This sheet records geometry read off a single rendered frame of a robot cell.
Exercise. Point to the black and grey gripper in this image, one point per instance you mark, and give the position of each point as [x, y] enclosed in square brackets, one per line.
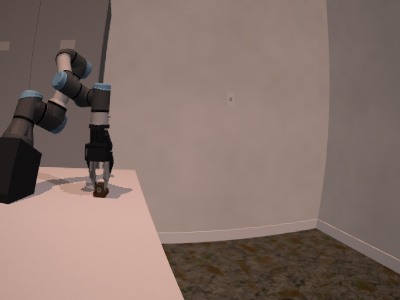
[99, 153]

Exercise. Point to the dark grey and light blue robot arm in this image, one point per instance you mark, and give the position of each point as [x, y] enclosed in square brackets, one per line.
[32, 110]

